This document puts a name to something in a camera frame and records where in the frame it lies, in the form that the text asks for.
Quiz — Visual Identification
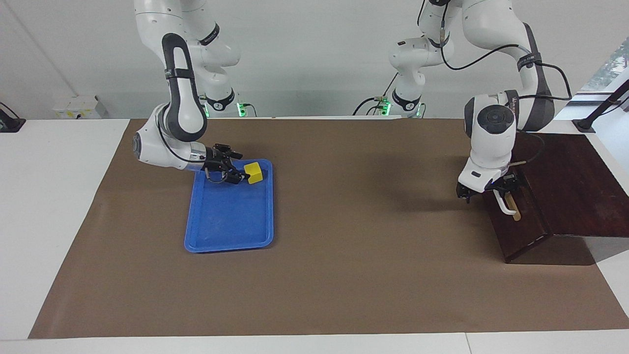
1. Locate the white drawer handle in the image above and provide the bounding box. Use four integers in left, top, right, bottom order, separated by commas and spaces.
493, 189, 520, 221

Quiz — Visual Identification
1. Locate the yellow block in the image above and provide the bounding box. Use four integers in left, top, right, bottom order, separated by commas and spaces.
244, 162, 264, 185

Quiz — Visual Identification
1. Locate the dark wooden drawer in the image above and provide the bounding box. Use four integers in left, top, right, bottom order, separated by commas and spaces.
483, 166, 554, 263

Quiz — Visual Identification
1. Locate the blue plastic tray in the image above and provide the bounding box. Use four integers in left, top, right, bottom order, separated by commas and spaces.
184, 158, 274, 254

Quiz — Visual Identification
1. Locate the dark wooden cabinet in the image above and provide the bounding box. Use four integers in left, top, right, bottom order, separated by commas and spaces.
484, 132, 629, 266

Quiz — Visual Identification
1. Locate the black stand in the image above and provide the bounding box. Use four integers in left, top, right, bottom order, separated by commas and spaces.
572, 78, 629, 134

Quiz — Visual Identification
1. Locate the brown table mat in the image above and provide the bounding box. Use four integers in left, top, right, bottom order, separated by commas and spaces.
28, 117, 629, 340

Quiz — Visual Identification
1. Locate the window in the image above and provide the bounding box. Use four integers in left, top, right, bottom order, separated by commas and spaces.
580, 37, 629, 95

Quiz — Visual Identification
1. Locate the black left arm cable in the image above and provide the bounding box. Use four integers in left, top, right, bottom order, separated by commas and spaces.
418, 0, 573, 166

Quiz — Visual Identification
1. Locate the white wall socket box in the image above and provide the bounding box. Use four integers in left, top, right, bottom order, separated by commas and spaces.
53, 95, 108, 120

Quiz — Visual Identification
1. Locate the black desk mount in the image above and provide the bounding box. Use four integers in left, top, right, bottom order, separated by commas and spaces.
0, 102, 27, 133

